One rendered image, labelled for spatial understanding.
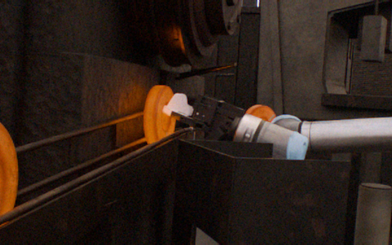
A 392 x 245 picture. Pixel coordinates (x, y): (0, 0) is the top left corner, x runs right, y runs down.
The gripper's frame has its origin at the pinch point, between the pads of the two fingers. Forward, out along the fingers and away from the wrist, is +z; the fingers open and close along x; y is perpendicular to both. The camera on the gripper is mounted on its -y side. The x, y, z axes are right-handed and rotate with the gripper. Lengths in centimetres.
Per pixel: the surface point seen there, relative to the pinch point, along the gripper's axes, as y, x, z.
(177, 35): 18.6, -0.4, 2.4
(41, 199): -10, 61, -7
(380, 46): 61, -256, -50
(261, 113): 3, -64, -16
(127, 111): -2.3, 8.8, 5.2
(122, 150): -9.2, 18.7, -0.5
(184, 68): 9, -55, 14
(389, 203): -11, -76, -69
